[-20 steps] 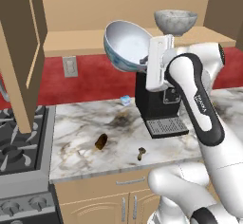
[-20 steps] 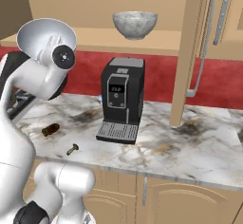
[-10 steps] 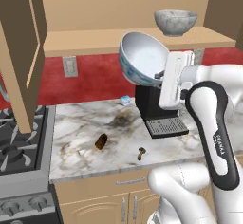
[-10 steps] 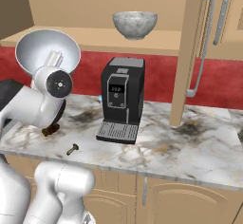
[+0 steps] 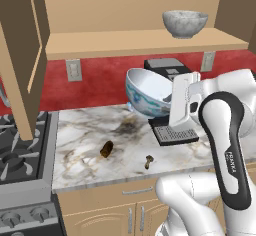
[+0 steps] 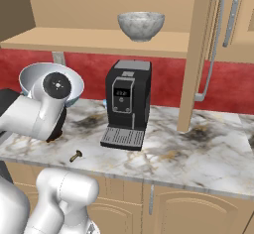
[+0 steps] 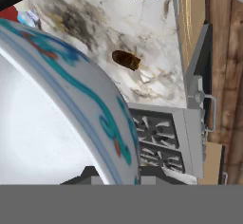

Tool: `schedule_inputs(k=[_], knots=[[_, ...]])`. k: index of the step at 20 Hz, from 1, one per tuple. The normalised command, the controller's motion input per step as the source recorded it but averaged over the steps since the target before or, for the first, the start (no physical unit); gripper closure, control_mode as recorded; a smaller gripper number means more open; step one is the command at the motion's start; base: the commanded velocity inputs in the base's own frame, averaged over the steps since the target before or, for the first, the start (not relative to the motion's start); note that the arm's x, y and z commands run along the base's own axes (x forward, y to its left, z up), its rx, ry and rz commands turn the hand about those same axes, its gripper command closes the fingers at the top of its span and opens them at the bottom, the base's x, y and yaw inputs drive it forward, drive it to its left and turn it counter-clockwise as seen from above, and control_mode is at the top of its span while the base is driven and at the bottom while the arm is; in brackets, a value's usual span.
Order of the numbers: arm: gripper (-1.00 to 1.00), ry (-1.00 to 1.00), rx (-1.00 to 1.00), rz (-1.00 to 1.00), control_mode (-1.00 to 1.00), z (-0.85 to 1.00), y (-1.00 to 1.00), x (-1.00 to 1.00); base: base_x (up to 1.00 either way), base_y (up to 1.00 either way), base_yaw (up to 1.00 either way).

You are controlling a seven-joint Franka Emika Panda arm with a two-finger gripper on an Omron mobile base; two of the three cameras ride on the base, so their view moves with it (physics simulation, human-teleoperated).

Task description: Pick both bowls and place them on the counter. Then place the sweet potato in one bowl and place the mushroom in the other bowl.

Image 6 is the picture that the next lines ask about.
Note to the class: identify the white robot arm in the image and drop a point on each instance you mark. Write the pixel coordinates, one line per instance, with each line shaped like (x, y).
(31, 115)

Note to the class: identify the brown mushroom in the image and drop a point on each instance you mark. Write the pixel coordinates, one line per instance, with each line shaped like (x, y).
(75, 156)

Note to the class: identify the brown sweet potato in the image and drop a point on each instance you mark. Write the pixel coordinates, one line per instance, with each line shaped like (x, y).
(55, 136)

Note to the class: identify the grey marbled bowl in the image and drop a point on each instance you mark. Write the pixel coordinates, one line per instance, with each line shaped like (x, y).
(141, 24)

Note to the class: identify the pale blue grey bowl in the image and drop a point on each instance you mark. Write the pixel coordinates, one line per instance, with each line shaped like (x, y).
(33, 74)

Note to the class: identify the black coffee machine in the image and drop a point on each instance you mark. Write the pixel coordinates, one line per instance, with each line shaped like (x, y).
(130, 94)

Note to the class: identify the open tan cupboard door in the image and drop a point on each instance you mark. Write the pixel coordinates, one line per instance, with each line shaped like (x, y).
(195, 46)

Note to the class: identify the tan base cupboard door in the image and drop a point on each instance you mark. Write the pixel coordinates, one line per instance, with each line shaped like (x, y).
(198, 211)
(115, 208)

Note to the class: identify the closed tan cupboard door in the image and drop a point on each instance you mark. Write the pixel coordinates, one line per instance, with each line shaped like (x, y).
(243, 29)

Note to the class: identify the grey wall socket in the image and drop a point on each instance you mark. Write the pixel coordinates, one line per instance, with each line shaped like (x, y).
(58, 58)

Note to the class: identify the tan open wall cupboard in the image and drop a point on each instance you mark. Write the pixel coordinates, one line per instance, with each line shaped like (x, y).
(99, 13)

